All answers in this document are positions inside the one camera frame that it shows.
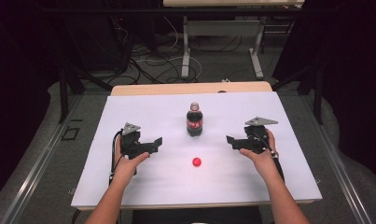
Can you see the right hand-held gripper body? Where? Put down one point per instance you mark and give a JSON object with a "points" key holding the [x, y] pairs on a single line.
{"points": [[255, 140]]}

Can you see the white table sheet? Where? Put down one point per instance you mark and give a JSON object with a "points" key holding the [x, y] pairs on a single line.
{"points": [[207, 180]]}

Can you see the person's dark clothing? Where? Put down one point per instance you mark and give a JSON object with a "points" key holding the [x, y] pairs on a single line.
{"points": [[176, 216]]}

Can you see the desk with white legs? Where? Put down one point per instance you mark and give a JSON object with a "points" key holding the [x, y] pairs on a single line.
{"points": [[223, 28]]}

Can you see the metal floor rail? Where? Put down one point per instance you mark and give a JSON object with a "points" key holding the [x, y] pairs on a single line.
{"points": [[338, 165], [36, 169]]}

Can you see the dark curtain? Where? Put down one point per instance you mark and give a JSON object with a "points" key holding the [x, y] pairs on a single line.
{"points": [[356, 77], [14, 93]]}

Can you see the dark floor hatch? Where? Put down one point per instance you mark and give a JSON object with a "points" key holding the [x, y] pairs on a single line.
{"points": [[70, 133]]}

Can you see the black metal stand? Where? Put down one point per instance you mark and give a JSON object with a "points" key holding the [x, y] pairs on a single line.
{"points": [[63, 93], [317, 93]]}

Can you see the person's left hand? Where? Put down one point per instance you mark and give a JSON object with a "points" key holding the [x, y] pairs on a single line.
{"points": [[125, 169]]}

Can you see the black horizontal bar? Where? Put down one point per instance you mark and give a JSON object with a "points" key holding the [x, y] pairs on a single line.
{"points": [[114, 10]]}

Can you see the dark soda bottle red label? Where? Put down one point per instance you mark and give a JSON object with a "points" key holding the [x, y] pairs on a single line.
{"points": [[194, 123]]}

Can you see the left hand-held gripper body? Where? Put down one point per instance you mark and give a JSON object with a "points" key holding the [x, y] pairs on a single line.
{"points": [[131, 146]]}

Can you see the light wooden table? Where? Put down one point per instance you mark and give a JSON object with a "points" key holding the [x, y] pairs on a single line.
{"points": [[176, 88]]}

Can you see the person's right hand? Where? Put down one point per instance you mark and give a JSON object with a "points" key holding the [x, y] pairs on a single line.
{"points": [[265, 163]]}

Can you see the red bottle cap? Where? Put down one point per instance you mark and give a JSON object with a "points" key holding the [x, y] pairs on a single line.
{"points": [[197, 162]]}

